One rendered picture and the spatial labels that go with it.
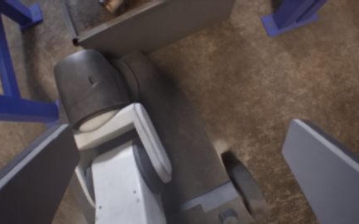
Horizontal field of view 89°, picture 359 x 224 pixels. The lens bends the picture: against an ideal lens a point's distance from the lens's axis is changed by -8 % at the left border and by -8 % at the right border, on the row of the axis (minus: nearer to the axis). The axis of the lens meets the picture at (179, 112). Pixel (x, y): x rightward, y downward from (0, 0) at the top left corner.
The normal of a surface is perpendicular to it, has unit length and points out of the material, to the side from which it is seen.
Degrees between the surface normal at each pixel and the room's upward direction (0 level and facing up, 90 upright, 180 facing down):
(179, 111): 0
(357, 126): 0
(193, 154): 0
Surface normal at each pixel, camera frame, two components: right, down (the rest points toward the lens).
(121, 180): -0.26, -0.53
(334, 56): -0.05, -0.08
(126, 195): -0.34, -0.69
